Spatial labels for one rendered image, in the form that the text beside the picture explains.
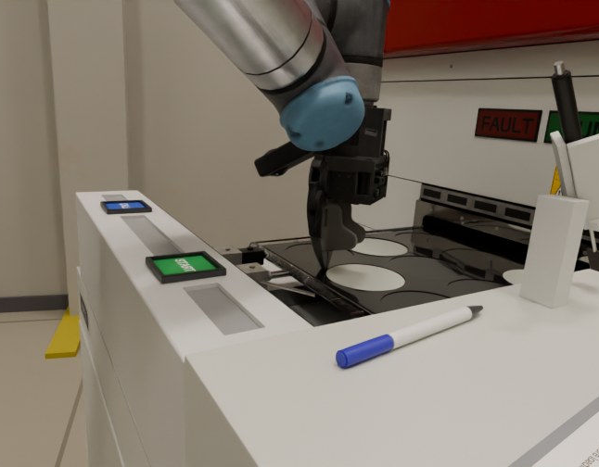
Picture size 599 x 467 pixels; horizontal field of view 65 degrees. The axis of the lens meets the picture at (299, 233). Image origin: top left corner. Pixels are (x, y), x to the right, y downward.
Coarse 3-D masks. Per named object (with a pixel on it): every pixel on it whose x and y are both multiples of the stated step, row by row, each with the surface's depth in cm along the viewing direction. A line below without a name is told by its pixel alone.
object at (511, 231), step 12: (420, 204) 94; (432, 204) 91; (420, 216) 94; (432, 216) 91; (444, 216) 89; (456, 216) 86; (468, 216) 84; (480, 216) 82; (480, 228) 82; (492, 228) 80; (504, 228) 78; (516, 228) 76; (528, 228) 75; (516, 240) 76; (528, 240) 74
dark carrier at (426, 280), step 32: (288, 256) 67; (352, 256) 69; (384, 256) 70; (416, 256) 71; (448, 256) 72; (480, 256) 73; (352, 288) 56; (416, 288) 57; (448, 288) 58; (480, 288) 59
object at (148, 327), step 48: (96, 192) 73; (96, 240) 55; (144, 240) 51; (192, 240) 50; (96, 288) 58; (144, 288) 37; (192, 288) 38; (240, 288) 38; (144, 336) 36; (192, 336) 30; (240, 336) 30; (144, 384) 37; (144, 432) 39
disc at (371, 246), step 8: (368, 240) 78; (376, 240) 78; (384, 240) 79; (352, 248) 72; (360, 248) 73; (368, 248) 73; (376, 248) 73; (384, 248) 73; (392, 248) 74; (400, 248) 74
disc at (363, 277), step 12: (348, 264) 65; (360, 264) 65; (336, 276) 60; (348, 276) 60; (360, 276) 60; (372, 276) 61; (384, 276) 61; (396, 276) 61; (360, 288) 56; (372, 288) 56; (384, 288) 57; (396, 288) 57
